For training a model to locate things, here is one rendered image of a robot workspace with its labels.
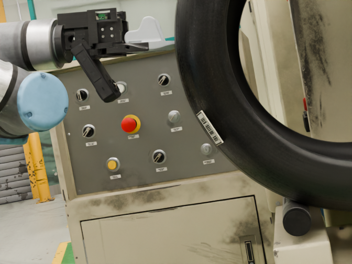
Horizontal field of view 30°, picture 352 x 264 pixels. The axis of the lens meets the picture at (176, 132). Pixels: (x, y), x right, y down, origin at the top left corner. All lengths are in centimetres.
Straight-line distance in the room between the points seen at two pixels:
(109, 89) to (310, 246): 43
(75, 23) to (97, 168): 72
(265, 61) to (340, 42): 302
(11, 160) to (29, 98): 915
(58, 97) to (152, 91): 73
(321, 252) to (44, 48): 57
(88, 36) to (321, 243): 51
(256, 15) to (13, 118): 347
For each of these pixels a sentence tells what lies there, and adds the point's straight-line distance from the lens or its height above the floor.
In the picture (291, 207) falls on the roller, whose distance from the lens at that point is 106.
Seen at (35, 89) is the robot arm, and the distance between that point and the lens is 104.
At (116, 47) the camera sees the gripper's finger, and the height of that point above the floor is 123.
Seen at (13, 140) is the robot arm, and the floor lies 110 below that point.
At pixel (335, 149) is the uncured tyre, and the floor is 97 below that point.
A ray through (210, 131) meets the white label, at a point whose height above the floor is 106.
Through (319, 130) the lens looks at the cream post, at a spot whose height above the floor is 100.
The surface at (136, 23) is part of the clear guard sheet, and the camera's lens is 176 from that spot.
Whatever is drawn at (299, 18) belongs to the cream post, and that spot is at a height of 124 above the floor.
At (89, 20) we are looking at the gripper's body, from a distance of 114.
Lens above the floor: 113
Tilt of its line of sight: 3 degrees down
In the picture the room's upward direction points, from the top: 10 degrees counter-clockwise
